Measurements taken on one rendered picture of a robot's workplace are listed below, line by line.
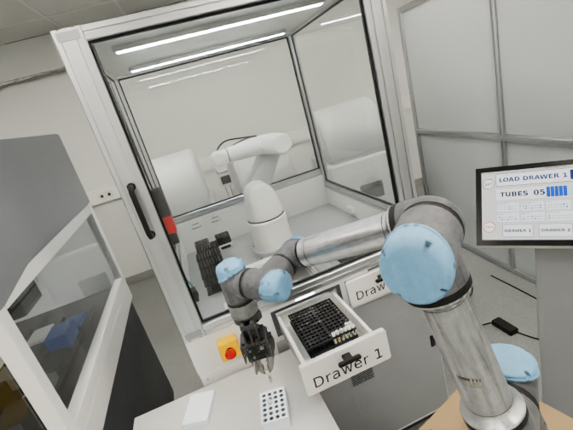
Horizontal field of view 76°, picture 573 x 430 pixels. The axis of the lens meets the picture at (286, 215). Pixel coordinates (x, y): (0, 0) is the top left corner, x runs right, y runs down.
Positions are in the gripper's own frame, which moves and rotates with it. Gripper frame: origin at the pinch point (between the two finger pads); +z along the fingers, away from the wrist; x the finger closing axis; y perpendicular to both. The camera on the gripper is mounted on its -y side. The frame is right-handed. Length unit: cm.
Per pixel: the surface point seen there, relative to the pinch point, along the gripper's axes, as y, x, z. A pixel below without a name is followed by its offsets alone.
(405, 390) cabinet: -42, 50, 69
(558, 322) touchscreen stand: -25, 110, 40
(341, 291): -39, 31, 8
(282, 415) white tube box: 0.3, -0.1, 18.5
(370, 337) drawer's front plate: -4.9, 32.2, 4.6
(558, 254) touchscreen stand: -25, 111, 10
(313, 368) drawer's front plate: -1.2, 12.8, 6.4
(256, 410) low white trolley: -7.4, -8.9, 21.2
